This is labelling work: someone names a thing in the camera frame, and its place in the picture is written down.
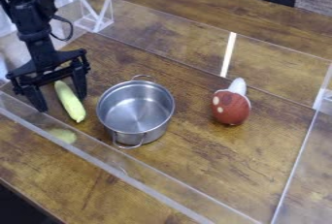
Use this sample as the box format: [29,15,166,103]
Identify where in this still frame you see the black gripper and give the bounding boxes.
[6,48,91,112]

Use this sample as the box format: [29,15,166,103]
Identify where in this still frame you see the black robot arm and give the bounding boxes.
[0,0,91,112]

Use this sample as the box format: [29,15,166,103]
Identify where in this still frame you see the small steel pot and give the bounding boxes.
[96,75,175,149]

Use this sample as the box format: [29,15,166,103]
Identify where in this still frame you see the red toy mushroom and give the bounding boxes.
[211,78,251,125]

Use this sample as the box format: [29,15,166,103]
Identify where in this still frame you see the clear acrylic bracket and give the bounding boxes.
[73,0,113,33]

